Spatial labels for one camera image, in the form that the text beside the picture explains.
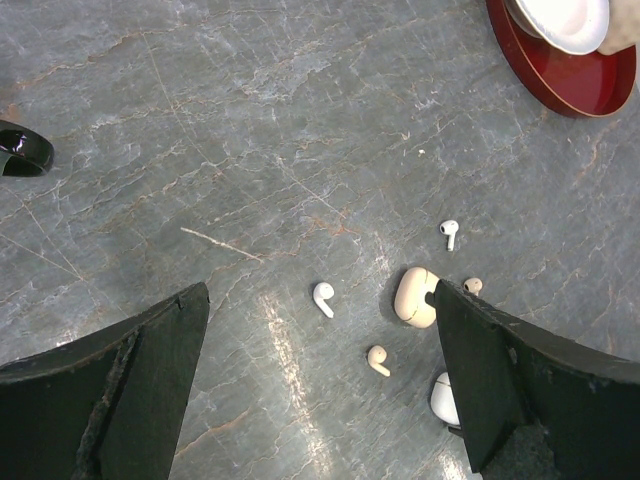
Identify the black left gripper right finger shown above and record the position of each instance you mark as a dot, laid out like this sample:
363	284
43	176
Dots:
532	404

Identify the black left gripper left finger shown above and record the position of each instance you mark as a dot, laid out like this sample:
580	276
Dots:
109	405

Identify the white earbud charging case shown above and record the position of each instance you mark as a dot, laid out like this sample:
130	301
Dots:
442	401

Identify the white earbud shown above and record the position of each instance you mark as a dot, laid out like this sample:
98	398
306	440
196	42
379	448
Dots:
449	228
323	292

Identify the beige earbud charging case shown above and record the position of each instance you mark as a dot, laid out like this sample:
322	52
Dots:
414	300

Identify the beige earbud right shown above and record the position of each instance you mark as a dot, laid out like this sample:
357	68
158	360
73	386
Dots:
473	285

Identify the beige earbud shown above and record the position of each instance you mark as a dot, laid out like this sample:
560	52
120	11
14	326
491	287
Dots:
473	285
376	357

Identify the beige earbud front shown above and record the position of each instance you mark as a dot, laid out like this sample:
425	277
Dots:
376	357

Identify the dark green mug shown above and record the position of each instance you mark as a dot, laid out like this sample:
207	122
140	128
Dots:
24	153

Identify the red round tray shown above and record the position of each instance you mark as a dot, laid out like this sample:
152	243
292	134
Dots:
593	85

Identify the white plate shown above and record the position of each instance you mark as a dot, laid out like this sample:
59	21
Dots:
576	27

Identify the beige patterned cup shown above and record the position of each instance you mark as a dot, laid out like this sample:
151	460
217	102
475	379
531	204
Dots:
624	27

